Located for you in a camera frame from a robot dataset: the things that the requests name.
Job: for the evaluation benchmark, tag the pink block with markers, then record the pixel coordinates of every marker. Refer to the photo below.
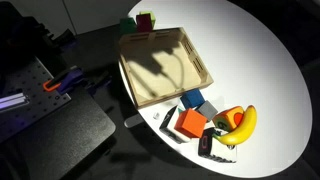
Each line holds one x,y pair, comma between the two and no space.
143,23

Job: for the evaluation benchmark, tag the blue block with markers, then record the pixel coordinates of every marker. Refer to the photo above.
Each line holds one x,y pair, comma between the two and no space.
192,98

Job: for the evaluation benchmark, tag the orange block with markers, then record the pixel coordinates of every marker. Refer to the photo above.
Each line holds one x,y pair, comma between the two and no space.
191,123

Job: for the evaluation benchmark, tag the grey block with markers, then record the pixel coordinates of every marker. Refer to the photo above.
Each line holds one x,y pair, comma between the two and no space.
207,110

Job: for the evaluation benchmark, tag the dark green block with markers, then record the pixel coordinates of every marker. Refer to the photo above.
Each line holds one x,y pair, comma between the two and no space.
127,26

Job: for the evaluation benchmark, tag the lime green block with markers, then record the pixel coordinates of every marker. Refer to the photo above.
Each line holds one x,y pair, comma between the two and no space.
152,16

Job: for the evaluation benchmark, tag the small white die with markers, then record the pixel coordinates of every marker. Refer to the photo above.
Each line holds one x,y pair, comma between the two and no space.
156,115

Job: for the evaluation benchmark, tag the wooden tray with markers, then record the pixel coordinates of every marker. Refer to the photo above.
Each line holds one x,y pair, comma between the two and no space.
161,65

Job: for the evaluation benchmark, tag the white black cube under orange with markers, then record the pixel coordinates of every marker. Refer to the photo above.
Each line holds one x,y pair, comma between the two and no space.
168,126

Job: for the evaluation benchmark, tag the white table leg base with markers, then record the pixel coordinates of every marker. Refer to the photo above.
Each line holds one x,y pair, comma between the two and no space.
133,121

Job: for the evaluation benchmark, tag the orange green number cube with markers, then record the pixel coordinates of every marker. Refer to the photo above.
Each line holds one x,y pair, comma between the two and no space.
229,119

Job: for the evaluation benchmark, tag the white black letter cube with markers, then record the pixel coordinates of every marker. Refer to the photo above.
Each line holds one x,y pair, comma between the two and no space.
209,147

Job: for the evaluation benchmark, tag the yellow banana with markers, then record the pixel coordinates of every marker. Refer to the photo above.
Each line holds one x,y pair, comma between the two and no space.
243,131

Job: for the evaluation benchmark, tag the black mat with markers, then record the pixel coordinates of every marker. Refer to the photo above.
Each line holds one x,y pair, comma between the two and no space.
60,146

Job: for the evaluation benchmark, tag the black perforated board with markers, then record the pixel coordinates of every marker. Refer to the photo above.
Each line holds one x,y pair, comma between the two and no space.
28,80

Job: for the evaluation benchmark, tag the silver aluminium rail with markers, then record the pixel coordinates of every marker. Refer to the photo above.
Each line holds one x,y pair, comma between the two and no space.
13,101

